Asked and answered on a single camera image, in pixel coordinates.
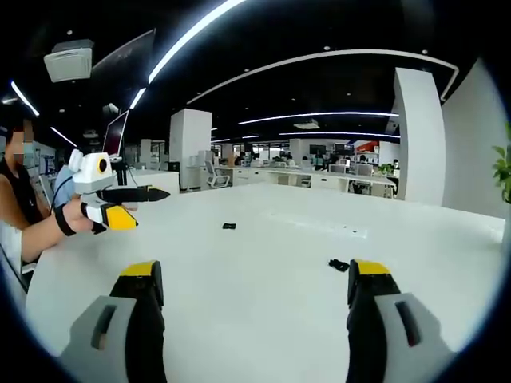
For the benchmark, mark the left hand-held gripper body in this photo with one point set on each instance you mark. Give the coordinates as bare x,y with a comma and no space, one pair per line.
92,171

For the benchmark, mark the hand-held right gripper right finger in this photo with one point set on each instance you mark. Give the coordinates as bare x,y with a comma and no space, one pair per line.
383,343

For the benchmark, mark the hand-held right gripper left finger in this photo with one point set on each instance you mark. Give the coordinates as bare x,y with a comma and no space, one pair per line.
120,343

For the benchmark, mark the black plastic buckle part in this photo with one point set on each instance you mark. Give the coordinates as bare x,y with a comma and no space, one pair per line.
229,226
338,265

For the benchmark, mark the person's left hand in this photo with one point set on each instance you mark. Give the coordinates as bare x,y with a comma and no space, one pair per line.
76,217

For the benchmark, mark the blue cloth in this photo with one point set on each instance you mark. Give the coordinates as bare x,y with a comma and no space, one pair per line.
62,179

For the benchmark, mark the computer monitor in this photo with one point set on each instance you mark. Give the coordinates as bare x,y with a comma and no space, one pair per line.
115,135

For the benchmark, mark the white square column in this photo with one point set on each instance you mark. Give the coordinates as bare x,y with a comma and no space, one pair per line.
191,149

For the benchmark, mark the person's torso in black vest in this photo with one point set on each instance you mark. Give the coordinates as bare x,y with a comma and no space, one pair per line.
16,191

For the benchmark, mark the white office chair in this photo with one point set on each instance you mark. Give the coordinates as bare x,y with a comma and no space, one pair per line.
217,173

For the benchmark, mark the short ceiling light strip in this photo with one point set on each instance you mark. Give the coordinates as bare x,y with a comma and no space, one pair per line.
137,98

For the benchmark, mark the white ceiling air conditioner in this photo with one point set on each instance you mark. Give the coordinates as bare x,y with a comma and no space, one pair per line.
68,60

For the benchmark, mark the long ceiling light strip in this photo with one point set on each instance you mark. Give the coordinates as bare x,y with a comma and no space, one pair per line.
191,36

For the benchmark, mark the row of white office desks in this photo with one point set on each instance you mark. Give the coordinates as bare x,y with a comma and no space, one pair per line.
319,177

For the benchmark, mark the green potted plant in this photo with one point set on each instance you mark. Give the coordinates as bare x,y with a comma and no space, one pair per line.
504,171

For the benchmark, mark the wide white column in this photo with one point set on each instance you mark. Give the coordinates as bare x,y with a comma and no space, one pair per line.
417,135

